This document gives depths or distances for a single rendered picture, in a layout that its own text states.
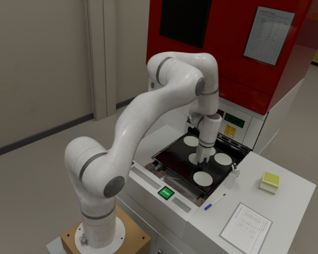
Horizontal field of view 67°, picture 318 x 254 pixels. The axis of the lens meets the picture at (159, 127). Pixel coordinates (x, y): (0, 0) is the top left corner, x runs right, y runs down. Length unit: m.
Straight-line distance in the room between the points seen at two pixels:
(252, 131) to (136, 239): 0.82
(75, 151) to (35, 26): 1.94
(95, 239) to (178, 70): 0.65
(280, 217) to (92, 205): 0.79
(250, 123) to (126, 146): 0.85
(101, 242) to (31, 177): 1.73
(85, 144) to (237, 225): 0.68
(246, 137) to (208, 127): 0.36
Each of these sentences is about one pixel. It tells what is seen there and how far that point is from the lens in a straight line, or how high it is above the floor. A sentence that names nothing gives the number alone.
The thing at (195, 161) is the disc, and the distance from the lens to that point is 1.39.
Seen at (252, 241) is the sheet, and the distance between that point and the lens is 1.09.
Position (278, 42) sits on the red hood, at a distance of 1.20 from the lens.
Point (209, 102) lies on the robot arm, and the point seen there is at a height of 1.36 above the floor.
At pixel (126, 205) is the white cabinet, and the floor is 0.73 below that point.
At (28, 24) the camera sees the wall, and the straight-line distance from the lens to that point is 2.57.
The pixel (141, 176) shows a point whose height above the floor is 0.96.
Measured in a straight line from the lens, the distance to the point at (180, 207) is 1.09.
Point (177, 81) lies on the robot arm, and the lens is 0.73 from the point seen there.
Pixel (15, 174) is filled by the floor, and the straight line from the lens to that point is 2.71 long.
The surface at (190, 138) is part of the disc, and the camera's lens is 1.54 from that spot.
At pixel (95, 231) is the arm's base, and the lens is 0.93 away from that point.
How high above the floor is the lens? 1.82
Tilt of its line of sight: 35 degrees down
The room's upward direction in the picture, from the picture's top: 7 degrees clockwise
